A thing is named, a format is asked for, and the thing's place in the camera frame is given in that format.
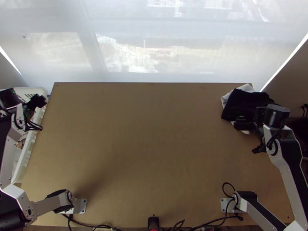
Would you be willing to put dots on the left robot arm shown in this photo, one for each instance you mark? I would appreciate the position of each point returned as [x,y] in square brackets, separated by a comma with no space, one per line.
[9,142]

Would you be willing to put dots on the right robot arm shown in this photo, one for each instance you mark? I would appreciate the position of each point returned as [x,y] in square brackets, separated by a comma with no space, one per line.
[288,178]

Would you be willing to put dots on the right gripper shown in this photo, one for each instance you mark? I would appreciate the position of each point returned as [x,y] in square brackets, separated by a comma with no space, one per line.
[258,125]

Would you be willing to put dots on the white laundry basket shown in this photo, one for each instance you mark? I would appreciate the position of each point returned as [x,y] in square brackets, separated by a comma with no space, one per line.
[27,149]

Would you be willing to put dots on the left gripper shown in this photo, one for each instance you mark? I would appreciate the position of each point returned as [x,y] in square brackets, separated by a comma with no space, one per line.
[38,101]

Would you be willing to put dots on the dark t-shirt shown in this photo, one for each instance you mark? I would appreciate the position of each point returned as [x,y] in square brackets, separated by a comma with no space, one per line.
[243,103]

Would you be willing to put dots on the white garment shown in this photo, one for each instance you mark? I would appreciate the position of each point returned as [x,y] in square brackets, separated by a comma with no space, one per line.
[225,99]

